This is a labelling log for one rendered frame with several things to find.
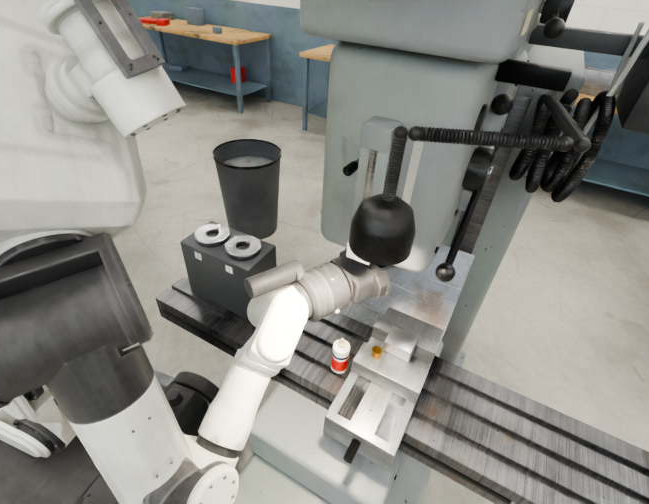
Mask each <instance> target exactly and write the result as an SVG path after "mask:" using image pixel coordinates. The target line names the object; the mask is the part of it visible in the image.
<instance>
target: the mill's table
mask: <svg viewBox="0 0 649 504"><path fill-rule="evenodd" d="M155 299H156V302H157V305H158V308H159V311H160V314H161V317H163V318H165V319H167V320H168V321H170V322H172V323H174V324H176V325H177V326H179V327H181V328H183V329H185V330H186V331H188V332H190V333H192V334H193V335H195V336H197V337H199V338H201V339H202V340H204V341H206V342H208V343H209V344H211V345H213V346H215V347H217V348H218V349H220V350H222V351H224V352H225V353H227V354H229V355H231V356H233V357H235V354H236V352H237V350H238V349H241V348H242V347H243V346H244V345H245V344H246V343H247V341H248V340H249V339H250V338H251V337H252V335H253V334H254V332H255V330H256V328H257V327H255V326H253V325H252V324H251V322H250V321H249V320H248V319H245V318H243V317H241V316H239V315H237V314H235V313H233V312H231V311H229V310H227V309H225V308H223V307H221V306H218V305H216V304H214V303H212V302H210V301H208V300H206V299H204V298H202V297H200V296H198V295H196V294H194V293H192V291H191V287H190V283H189V278H188V277H187V278H185V277H182V278H181V279H179V280H178V281H177V282H175V283H174V284H173V285H172V289H171V290H169V289H166V290H165V291H163V292H162V293H161V294H159V295H158V296H157V297H155ZM372 331H373V328H372V327H370V326H368V325H366V324H363V323H361V322H359V321H357V320H355V319H352V318H350V317H348V316H346V315H343V314H341V313H337V314H335V313H333V314H331V315H329V316H326V317H324V318H323V319H321V320H319V321H317V322H311V321H309V320H307V324H305V326H304V328H303V331H302V333H301V336H300V338H299V341H298V343H297V345H296V348H295V350H294V352H293V355H292V357H291V359H290V362H289V364H288V365H287V366H286V367H284V368H282V369H280V372H279V373H278V374H277V375H275V376H273V377H271V378H272V379H274V380H275V381H277V382H279V383H281V384H282V385H284V386H286V387H288V388H290V389H291V390H293V391H295V392H297V393H298V394H300V395H302V396H304V397H306V398H307V399H309V400H311V401H313V402H314V403H316V404H318V405H320V406H322V407H323V408H325V409H327V410H328V409H329V408H330V406H331V404H332V402H333V401H334V399H335V397H336V396H337V394H338V392H339V391H340V389H341V387H342V386H343V384H344V382H345V380H346V379H347V377H348V375H349V374H350V372H351V368H352V362H353V359H354V357H355V356H356V354H357V352H358V351H359V349H360V347H361V346H362V344H363V343H364V342H366V343H368V341H369V340H370V338H371V336H372ZM341 338H344V340H346V341H348V342H349V344H350V353H349V359H348V365H347V370H346V371H345V372H344V373H342V374H337V373H335V372H333V371H332V369H331V358H332V350H333V343H334V342H335V341H336V340H339V339H341ZM398 450H400V451H402V452H403V453H405V454H407V455H409V456H411V457H412V458H414V459H416V460H418V461H420V462H421V463H423V464H425V465H427V466H428V467H430V468H432V469H434V470H436V471H437V472H439V473H441V474H443V475H444V476H446V477H448V478H450V479H452V480H453V481H455V482H457V483H459V484H460V485H462V486H464V487H466V488H468V489H469V490H471V491H473V492H475V493H476V494H478V495H480V496H482V497H484V498H485V499H487V500H489V501H491V502H492V503H494V504H649V452H648V451H646V450H644V449H641V448H639V447H637V446H635V445H632V444H630V443H628V442H626V441H624V440H621V439H619V438H617V437H615V436H612V435H610V434H608V433H606V432H604V431H601V430H599V429H597V428H595V427H592V426H590V425H588V424H586V423H584V422H581V421H579V420H577V419H575V418H572V417H570V416H568V415H566V414H564V413H561V412H559V411H557V410H555V409H552V408H550V407H548V406H546V405H544V404H541V403H539V402H537V401H535V400H532V399H530V398H528V397H526V396H523V395H521V394H519V393H517V392H515V391H512V390H510V389H508V388H506V387H503V386H501V385H499V384H497V383H495V382H492V381H490V380H488V379H486V378H483V377H481V376H479V375H477V374H475V373H472V372H470V371H468V370H466V369H463V368H461V367H459V366H457V365H455V364H452V363H450V362H448V361H446V360H443V359H441V358H439V357H437V356H434V359H433V361H432V364H431V366H430V369H429V372H428V374H427V377H426V379H425V382H424V384H423V387H422V389H421V392H420V395H419V397H418V400H417V402H416V405H415V407H414V410H413V412H412V415H411V417H410V420H409V422H408V425H407V428H406V430H405V433H404V435H403V438H402V440H401V443H400V445H399V448H398Z"/></svg>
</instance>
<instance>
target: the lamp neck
mask: <svg viewBox="0 0 649 504"><path fill-rule="evenodd" d="M393 134H394V135H393V138H392V140H393V141H392V144H391V146H392V147H391V150H390V151H391V152H390V155H389V157H390V158H389V161H388V162H389V163H388V166H387V172H386V173H387V174H386V177H385V178H386V179H385V184H384V189H383V190H384V191H383V194H382V195H383V196H382V198H383V199H384V200H385V201H393V200H395V197H396V192H397V191H396V190H397V187H398V186H397V185H398V182H399V181H398V180H399V177H400V176H399V175H400V172H401V167H402V165H401V164H402V161H403V160H402V159H403V156H404V150H405V147H406V146H405V145H406V142H407V140H406V139H407V136H408V130H407V128H405V127H404V126H398V127H396V128H395V129H394V132H393Z"/></svg>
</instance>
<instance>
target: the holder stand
mask: <svg viewBox="0 0 649 504"><path fill-rule="evenodd" d="M180 244H181V249H182V253H183V257H184V261H185V266H186V270H187V274H188V278H189V283H190V287H191V291H192V293H194V294H196V295H198V296H200V297H202V298H204V299H206V300H208V301H210V302H212V303H214V304H216V305H218V306H221V307H223V308H225V309H227V310H229V311H231V312H233V313H235V314H237V315H239V316H241V317H243V318H245V319H248V315H247V308H248V304H249V302H250V301H251V299H252V298H251V297H250V296H249V295H248V293H247V291H246V289H245V285H244V279H246V278H248V277H251V276H253V275H256V274H259V273H261V272H264V271H266V270H269V269H271V268H274V267H276V246H275V245H273V244H271V243H268V242H265V241H263V240H260V239H258V238H255V237H253V236H250V235H247V234H245V233H242V232H239V231H237V230H234V229H232V228H229V227H226V226H224V225H221V224H219V223H216V222H214V221H210V222H208V223H207V224H205V225H204V226H202V227H200V228H199V229H198V230H196V231H195V232H194V233H192V234H191V235H189V236H188V237H186V238H185V239H183V240H182V241H181V242H180ZM248 320H249V319H248Z"/></svg>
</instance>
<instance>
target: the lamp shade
mask: <svg viewBox="0 0 649 504"><path fill-rule="evenodd" d="M382 196H383V195H382V194H378V195H375V196H371V197H368V198H366V199H364V200H363V201H362V202H361V203H360V205H359V207H358V209H357V211H356V213H355V215H354V217H353V218H352V221H351V227H350V236H349V247H350V250H351V251H352V252H353V254H354V255H356V256H357V257H358V258H360V259H361V260H363V261H365V262H368V263H371V264H375V265H382V266H389V265H396V264H399V263H401V262H403V261H405V260H406V259H407V258H408V257H409V256H410V253H411V249H412V245H413V241H414V238H415V234H416V228H415V220H414V213H413V209H412V207H411V206H410V205H409V204H408V203H406V202H405V201H403V200H402V199H401V198H399V197H397V196H396V197H395V200H393V201H385V200H384V199H383V198H382Z"/></svg>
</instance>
